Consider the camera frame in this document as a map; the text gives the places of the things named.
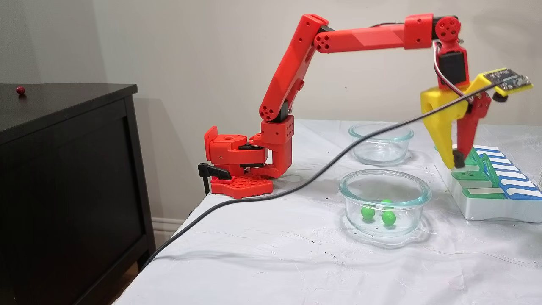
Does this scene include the red white black servo cable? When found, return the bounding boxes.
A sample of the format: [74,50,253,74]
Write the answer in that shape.
[433,40,468,100]

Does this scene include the camera circuit board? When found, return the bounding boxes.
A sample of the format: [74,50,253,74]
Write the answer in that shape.
[483,67,534,103]

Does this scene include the black wooden cabinet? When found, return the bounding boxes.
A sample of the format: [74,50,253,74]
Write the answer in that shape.
[0,83,157,305]

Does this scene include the black table clamp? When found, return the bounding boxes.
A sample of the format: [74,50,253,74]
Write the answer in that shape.
[197,163,232,196]

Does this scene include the small clear glass bowl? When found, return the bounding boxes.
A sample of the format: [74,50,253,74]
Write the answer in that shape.
[348,122,415,166]

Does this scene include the weekly pill organizer box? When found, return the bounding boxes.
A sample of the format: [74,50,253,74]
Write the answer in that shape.
[434,144,542,224]

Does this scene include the large clear glass bowl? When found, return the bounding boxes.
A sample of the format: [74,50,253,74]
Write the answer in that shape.
[338,169,432,238]

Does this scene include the thick black camera cable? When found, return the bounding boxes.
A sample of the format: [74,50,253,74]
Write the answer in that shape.
[140,83,498,272]

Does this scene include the white tablecloth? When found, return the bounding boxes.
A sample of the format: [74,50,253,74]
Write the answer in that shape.
[111,119,542,305]

